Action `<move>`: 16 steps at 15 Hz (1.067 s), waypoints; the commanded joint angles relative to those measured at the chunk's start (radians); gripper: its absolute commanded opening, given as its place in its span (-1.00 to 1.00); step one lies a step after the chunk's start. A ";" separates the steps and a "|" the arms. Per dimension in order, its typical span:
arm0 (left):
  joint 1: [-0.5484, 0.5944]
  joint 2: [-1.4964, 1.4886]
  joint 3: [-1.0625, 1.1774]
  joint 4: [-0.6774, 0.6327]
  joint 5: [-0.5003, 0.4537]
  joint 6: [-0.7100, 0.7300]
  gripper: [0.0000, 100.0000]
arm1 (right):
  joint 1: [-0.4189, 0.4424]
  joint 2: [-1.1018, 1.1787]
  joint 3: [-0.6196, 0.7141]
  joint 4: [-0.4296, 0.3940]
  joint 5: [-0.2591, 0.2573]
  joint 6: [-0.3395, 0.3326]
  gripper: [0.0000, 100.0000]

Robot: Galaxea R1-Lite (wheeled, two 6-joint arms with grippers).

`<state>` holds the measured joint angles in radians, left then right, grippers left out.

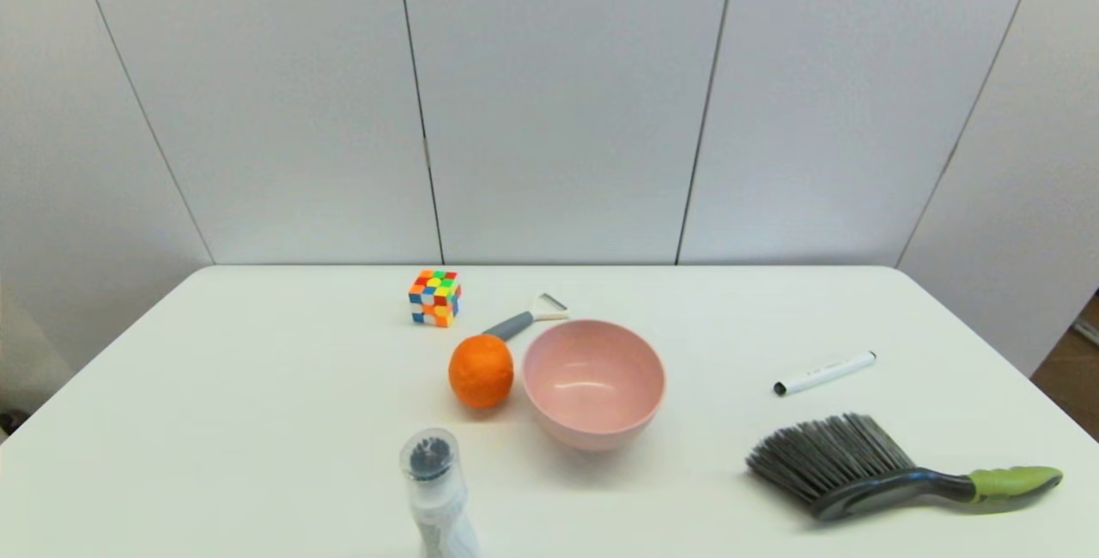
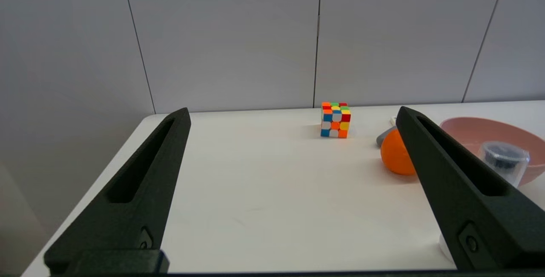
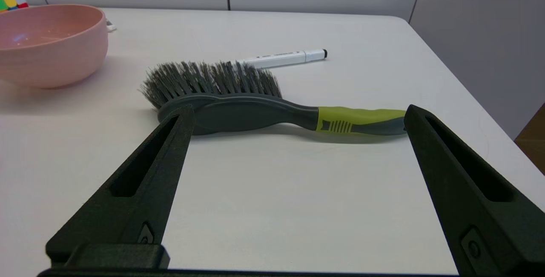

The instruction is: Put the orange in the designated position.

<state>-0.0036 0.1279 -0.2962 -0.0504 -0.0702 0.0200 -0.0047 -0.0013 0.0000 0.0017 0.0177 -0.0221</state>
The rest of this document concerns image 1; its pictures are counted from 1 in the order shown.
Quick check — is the pink bowl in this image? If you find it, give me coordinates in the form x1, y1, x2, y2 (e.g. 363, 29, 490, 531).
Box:
521, 319, 667, 452

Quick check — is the white marker with black cap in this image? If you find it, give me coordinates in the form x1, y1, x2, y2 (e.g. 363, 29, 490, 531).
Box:
773, 350, 877, 397

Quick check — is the grey brush with green handle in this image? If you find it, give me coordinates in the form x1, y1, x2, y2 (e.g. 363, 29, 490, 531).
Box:
745, 412, 1065, 524

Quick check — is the grey handled white peeler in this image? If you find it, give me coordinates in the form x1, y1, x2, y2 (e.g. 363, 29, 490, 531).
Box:
483, 292, 570, 343

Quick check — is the multicoloured puzzle cube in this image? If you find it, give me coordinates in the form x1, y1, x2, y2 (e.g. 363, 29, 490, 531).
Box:
408, 270, 463, 329

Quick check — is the orange fruit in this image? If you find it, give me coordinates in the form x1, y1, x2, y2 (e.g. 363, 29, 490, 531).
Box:
447, 333, 516, 410

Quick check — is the clear bottle with black brush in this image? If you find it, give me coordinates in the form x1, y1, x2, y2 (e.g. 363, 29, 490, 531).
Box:
398, 428, 483, 558

